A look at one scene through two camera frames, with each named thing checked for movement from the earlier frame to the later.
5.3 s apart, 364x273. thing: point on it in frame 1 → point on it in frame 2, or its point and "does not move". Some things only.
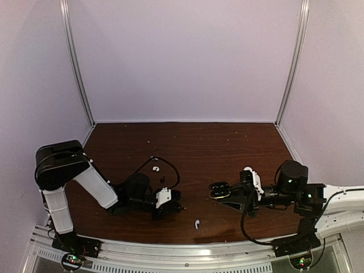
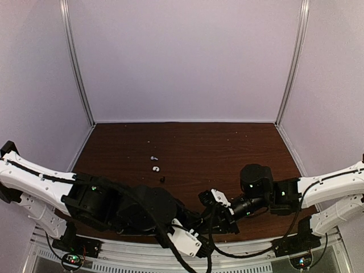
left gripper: (166, 208) → (188, 218)
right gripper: (244, 187) → (223, 220)
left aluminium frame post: (70, 36) does not move
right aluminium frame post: (301, 41) does not move
